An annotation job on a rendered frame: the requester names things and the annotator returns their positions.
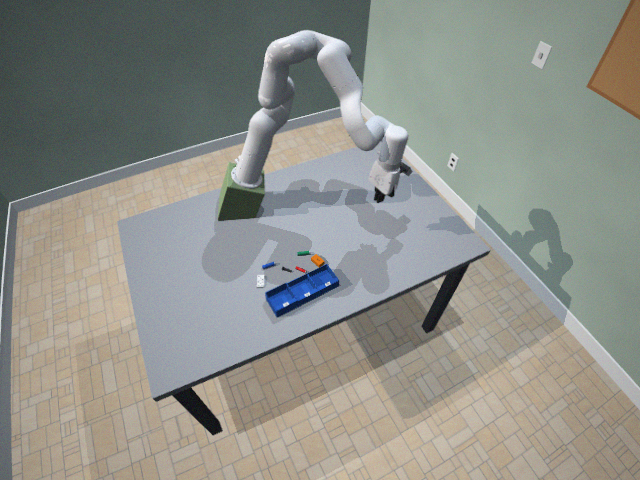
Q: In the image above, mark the blue rack of bins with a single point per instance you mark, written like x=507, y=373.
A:
x=291, y=295

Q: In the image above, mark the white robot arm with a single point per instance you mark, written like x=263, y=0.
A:
x=332, y=56

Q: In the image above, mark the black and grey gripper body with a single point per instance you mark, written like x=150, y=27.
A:
x=384, y=180

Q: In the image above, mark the orange block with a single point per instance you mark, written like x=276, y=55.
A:
x=317, y=260

